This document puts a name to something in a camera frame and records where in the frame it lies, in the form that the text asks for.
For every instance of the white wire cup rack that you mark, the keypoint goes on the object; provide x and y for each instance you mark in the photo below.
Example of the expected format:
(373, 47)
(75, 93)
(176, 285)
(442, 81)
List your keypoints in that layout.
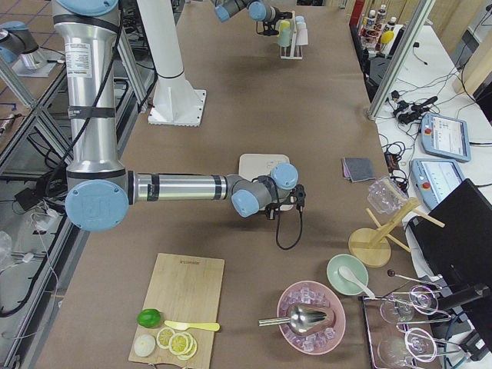
(292, 52)

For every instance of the wooden cup tree stand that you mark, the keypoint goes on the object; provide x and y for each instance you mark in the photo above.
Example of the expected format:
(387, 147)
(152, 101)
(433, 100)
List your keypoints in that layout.
(371, 245)

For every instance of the yellow plastic knife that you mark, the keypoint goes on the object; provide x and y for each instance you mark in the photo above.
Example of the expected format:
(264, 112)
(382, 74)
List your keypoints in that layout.
(183, 326)

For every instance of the white cup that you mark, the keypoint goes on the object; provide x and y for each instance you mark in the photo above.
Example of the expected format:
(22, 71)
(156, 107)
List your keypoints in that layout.
(302, 34)

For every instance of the lemon slices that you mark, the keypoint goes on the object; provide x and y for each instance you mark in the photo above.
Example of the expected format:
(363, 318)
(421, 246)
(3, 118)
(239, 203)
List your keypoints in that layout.
(179, 343)

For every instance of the black wire glass rack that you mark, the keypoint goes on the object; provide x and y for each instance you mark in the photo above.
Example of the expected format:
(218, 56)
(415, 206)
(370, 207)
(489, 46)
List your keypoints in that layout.
(397, 337)

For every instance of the metal ice scoop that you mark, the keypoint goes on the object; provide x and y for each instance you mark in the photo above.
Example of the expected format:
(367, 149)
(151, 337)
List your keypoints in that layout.
(303, 319)

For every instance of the aluminium frame post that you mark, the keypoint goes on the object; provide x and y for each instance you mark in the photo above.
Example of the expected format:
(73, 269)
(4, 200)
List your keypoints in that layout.
(404, 47)

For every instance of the folded grey cloth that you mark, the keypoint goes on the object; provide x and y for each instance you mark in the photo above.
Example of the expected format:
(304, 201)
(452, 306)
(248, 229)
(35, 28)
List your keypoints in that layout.
(357, 169)

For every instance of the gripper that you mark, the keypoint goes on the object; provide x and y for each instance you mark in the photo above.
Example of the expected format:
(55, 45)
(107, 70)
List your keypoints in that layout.
(281, 15)
(273, 211)

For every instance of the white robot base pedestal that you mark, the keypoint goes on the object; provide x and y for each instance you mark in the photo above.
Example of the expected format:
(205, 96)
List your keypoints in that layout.
(175, 101)

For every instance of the pink bowl of ice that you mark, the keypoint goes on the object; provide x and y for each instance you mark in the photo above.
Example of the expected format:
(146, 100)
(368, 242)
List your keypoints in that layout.
(312, 292)

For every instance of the green cup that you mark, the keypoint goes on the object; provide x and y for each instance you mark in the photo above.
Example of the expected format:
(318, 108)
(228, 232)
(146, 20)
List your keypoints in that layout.
(284, 38)

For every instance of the bamboo cutting board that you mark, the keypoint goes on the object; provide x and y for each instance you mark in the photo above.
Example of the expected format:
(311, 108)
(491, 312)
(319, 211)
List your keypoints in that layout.
(185, 289)

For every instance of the white ceramic spoon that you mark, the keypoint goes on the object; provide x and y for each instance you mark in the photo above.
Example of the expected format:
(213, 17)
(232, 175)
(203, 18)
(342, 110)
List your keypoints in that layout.
(347, 274)

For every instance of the beige rabbit tray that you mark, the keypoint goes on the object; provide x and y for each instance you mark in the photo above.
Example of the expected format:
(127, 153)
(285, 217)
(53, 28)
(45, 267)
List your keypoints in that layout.
(261, 163)

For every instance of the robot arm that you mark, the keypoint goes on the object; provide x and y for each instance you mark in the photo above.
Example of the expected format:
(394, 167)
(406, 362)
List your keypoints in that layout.
(259, 11)
(100, 188)

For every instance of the clear plastic cup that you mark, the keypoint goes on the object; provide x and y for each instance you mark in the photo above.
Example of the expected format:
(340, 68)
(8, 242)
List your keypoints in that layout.
(385, 196)

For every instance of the black laptop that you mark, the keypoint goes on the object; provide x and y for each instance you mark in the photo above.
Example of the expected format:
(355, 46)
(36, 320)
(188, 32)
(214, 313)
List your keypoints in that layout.
(460, 252)

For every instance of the teach pendant tablet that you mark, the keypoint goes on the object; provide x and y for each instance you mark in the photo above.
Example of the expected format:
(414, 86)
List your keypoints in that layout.
(445, 137)
(435, 179)

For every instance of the yellow cup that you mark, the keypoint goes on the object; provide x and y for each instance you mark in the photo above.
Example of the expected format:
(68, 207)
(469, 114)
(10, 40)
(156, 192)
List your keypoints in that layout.
(284, 24)

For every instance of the green lime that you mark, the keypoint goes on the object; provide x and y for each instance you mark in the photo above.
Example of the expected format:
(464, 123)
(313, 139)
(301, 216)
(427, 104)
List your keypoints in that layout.
(149, 318)

